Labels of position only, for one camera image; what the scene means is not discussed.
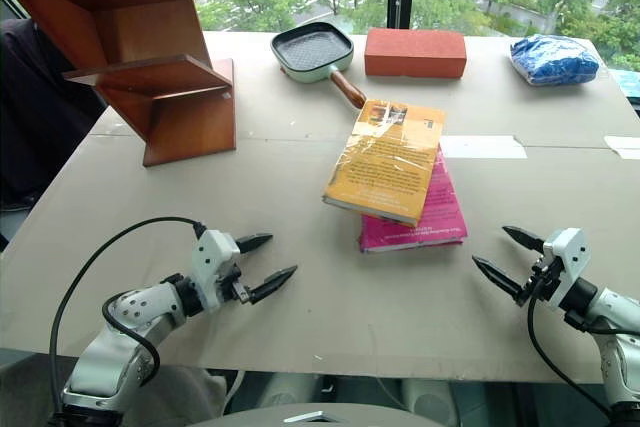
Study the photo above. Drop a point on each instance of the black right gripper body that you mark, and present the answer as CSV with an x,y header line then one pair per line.
x,y
542,279

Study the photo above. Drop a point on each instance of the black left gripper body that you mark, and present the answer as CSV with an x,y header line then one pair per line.
x,y
239,287

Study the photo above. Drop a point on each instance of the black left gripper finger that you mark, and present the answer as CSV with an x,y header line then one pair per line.
x,y
255,241
272,282

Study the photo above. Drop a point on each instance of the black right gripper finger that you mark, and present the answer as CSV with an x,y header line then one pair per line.
x,y
522,237
500,279

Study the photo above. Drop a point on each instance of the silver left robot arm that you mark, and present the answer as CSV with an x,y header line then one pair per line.
x,y
127,327

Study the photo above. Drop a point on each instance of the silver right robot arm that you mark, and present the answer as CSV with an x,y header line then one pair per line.
x,y
617,327

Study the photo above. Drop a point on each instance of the pink book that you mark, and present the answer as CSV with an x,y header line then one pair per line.
x,y
440,217

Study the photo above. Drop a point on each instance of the orange book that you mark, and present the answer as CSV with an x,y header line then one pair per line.
x,y
385,162

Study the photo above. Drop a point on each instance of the wooden shelf unit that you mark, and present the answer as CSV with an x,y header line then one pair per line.
x,y
125,22

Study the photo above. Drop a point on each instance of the long white tape strip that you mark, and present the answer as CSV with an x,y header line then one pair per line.
x,y
482,147

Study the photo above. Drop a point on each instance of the short white tape strip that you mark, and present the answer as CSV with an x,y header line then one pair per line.
x,y
622,147

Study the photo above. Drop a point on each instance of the grey rounded robot body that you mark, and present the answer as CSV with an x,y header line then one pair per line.
x,y
320,417

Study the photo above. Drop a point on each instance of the blue plastic bag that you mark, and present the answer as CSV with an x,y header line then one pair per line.
x,y
552,61

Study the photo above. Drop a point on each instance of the teal object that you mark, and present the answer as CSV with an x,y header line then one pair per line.
x,y
627,83

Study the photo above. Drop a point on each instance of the mint green square frying pan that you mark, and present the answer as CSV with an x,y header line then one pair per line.
x,y
312,52

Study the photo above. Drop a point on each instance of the red brick block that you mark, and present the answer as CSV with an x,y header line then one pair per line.
x,y
415,53

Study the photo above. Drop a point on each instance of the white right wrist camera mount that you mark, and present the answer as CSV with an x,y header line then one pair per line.
x,y
567,262

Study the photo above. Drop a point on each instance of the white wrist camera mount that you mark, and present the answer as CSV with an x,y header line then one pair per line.
x,y
567,262
212,259

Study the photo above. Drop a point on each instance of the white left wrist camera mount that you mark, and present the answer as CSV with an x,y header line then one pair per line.
x,y
212,259

